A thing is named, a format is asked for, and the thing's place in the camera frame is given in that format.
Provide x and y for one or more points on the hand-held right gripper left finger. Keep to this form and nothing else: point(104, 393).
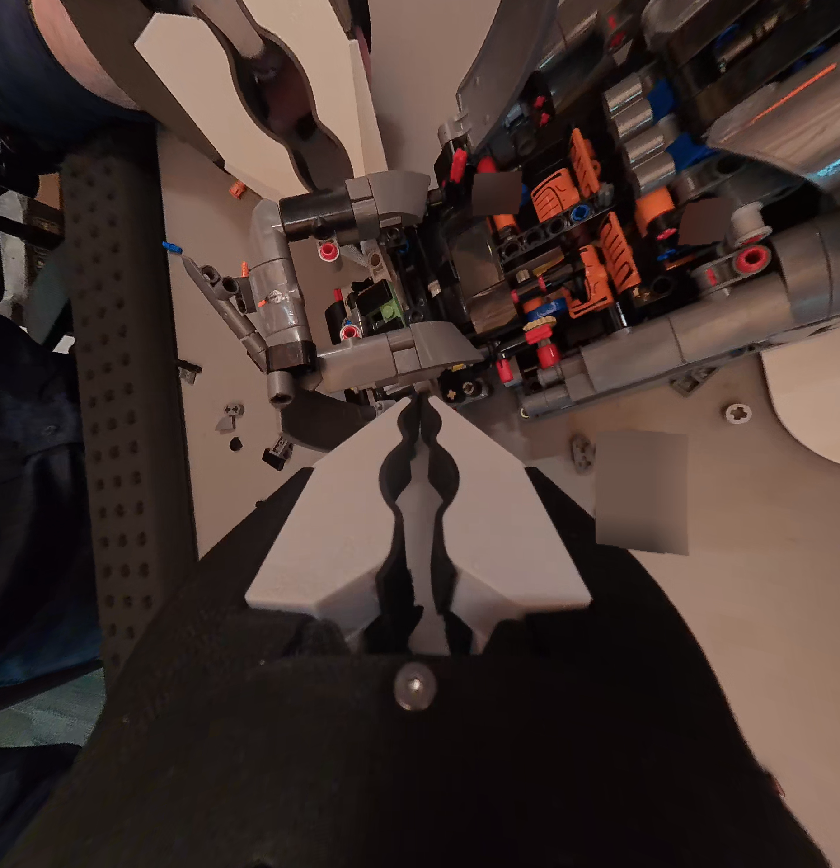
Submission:
point(304, 542)

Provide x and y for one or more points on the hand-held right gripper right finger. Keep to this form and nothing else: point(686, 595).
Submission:
point(514, 542)

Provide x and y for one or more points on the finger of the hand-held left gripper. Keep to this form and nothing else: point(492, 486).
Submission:
point(189, 88)
point(345, 102)

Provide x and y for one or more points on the grey lego car model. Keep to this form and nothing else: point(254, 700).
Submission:
point(596, 366)

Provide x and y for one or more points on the grey lego panel strip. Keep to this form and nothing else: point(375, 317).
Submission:
point(220, 288)

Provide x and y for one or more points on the person's left forearm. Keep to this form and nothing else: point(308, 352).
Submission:
point(87, 61)

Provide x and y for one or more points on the black lego slope piece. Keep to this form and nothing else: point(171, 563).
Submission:
point(276, 458)

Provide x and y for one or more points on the grey lego cross-hole beam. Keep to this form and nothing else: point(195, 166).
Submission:
point(582, 451)

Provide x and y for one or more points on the grey lego slope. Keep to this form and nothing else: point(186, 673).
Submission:
point(224, 426)

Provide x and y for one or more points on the white round lego piece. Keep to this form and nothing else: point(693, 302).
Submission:
point(737, 413)

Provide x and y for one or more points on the dark perforated panel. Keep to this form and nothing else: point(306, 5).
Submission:
point(121, 407)

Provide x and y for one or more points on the person's dark blue clothing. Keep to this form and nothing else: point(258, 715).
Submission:
point(26, 508)

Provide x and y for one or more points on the white rounded mat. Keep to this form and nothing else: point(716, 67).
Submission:
point(813, 407)

